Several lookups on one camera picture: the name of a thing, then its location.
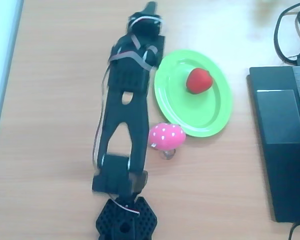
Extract white and red arm wire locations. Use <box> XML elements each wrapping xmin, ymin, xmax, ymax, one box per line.
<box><xmin>91</xmin><ymin>15</ymin><xmax>164</xmax><ymax>216</ymax></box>

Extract green oval plate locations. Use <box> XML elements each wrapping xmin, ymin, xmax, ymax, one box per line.
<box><xmin>153</xmin><ymin>49</ymin><xmax>233</xmax><ymax>138</ymax></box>

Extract red strawberry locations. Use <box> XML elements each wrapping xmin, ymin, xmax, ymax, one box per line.
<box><xmin>185</xmin><ymin>67</ymin><xmax>214</xmax><ymax>95</ymax></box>

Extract pink spotted strawberry toy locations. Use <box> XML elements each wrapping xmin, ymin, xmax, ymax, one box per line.
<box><xmin>148</xmin><ymin>122</ymin><xmax>187</xmax><ymax>151</ymax></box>

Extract black cable with plug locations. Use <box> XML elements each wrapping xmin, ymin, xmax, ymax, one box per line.
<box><xmin>273</xmin><ymin>0</ymin><xmax>300</xmax><ymax>67</ymax></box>

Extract clear suction cup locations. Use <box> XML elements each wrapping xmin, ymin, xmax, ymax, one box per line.
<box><xmin>159</xmin><ymin>148</ymin><xmax>177</xmax><ymax>161</ymax></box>

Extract black laptop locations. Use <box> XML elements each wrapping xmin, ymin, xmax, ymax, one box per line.
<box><xmin>246</xmin><ymin>65</ymin><xmax>300</xmax><ymax>224</ymax></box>

